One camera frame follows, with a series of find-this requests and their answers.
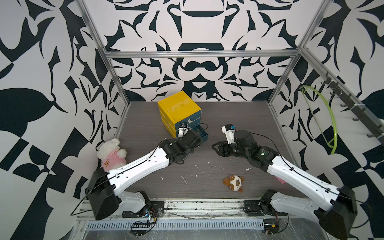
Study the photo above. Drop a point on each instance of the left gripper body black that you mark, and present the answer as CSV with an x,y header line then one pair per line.
x,y
175,142

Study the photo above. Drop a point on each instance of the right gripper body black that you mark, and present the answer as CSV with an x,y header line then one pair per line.
x,y
232,150

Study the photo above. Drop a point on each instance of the yellow teal drawer cabinet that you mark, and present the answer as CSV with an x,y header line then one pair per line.
x,y
177,110

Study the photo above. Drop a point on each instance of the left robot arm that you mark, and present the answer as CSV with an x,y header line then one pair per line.
x,y
106,191

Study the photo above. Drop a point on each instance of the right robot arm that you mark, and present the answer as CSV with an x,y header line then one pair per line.
x,y
333,208

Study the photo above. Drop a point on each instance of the brown white plush toy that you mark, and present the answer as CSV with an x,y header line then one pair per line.
x,y
235,183

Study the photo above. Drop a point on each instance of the pink alarm clock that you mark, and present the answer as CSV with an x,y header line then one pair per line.
x,y
280,180

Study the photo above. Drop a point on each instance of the white teddy bear pink shirt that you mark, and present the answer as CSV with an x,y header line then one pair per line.
x,y
111,155

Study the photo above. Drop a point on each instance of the green hanging hoop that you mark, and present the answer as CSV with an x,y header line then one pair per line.
x,y
322,113

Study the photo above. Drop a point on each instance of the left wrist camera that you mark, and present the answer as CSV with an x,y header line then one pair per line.
x,y
184,128

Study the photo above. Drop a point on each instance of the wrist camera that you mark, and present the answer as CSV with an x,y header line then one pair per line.
x,y
184,128
229,131

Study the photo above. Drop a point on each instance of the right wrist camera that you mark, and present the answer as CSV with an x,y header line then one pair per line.
x,y
229,131

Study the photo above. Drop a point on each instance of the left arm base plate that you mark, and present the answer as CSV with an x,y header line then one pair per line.
x,y
154,209

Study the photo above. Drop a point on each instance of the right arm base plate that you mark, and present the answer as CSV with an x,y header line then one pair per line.
x,y
257,208

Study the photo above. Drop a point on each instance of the aluminium frame rail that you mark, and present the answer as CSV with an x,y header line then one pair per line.
x,y
200,54

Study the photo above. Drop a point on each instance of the black wall hook rack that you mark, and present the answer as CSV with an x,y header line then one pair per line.
x,y
361,111

